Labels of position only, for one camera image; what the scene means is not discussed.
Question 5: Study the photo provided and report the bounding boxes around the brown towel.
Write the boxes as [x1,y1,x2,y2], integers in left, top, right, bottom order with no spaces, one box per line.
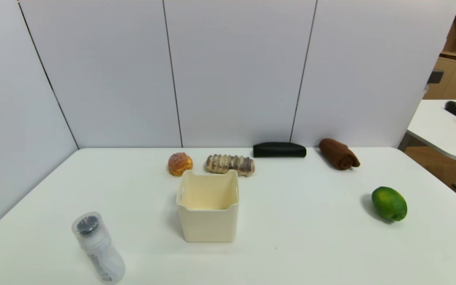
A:
[319,138,361,171]

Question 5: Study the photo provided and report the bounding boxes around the cream white plastic box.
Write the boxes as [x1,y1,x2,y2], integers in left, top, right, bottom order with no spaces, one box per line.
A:
[176,170,239,243]

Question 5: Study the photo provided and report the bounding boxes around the striped brown bread roll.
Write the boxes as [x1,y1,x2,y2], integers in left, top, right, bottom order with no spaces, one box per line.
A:
[206,154,255,177]

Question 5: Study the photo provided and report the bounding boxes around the black oblong case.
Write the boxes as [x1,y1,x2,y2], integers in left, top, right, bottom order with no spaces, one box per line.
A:
[253,142,307,158]

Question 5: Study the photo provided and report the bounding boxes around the round golden cream puff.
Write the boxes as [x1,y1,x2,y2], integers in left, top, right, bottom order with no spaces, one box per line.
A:
[168,152,193,177]

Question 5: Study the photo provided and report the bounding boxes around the translucent white plastic bottle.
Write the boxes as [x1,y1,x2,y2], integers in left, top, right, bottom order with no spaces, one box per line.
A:
[71,212,126,285]

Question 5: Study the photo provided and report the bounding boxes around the green lime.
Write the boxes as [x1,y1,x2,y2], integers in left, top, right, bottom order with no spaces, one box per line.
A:
[372,186,408,221]

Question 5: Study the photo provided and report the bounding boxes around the white side table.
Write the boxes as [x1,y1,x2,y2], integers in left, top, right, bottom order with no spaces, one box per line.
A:
[398,99,456,162]

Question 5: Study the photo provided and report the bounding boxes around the dark grey bracket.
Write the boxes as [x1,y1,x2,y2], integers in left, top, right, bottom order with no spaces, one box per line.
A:
[427,69,445,84]

